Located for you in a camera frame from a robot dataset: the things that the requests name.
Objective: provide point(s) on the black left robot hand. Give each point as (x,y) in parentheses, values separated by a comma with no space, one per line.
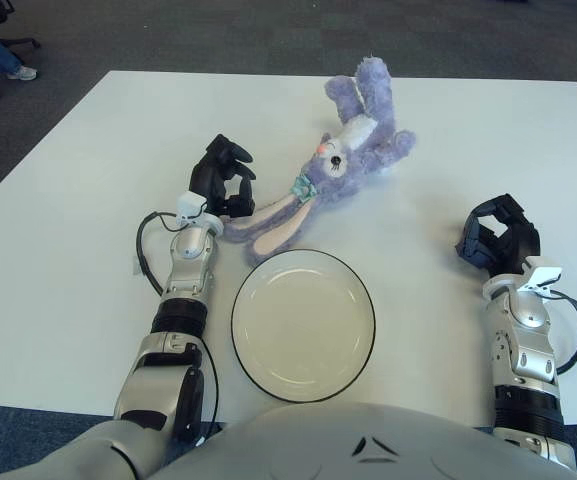
(203,175)

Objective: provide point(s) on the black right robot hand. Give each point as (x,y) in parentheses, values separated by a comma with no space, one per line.
(523,240)

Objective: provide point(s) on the purple plush bunny doll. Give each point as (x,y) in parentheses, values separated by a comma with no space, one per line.
(333,175)

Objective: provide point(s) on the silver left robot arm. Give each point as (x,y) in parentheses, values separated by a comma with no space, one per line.
(188,280)

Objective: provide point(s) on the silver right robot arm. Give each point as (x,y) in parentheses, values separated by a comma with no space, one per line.
(528,360)

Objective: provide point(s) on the white plate with black rim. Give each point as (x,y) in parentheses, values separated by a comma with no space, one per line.
(303,325)

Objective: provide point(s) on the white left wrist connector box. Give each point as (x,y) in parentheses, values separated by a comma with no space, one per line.
(190,205)

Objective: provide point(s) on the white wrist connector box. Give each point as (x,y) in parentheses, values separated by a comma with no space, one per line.
(540,277)
(190,205)

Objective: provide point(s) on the white right wrist connector box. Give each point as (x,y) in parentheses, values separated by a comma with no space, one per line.
(540,277)

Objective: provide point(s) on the white sneaker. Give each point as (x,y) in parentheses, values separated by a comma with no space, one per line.
(24,73)

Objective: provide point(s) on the grey robot torso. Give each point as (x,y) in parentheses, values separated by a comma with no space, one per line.
(318,450)

